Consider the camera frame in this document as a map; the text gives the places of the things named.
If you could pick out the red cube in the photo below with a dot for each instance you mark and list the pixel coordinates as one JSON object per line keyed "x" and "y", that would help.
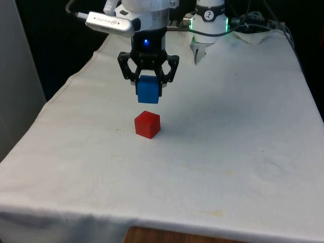
{"x": 146, "y": 125}

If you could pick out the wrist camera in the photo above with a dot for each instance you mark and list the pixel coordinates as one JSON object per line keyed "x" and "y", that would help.
{"x": 111, "y": 23}

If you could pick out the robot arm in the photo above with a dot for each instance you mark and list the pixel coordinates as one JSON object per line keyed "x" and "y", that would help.
{"x": 210, "y": 17}

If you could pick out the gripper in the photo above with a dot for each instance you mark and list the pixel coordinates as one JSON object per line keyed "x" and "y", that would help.
{"x": 148, "y": 50}

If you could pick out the pale grey cabinet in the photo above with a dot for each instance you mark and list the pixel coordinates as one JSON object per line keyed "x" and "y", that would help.
{"x": 17, "y": 76}

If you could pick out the blue cube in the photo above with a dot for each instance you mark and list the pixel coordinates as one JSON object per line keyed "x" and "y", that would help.
{"x": 148, "y": 89}

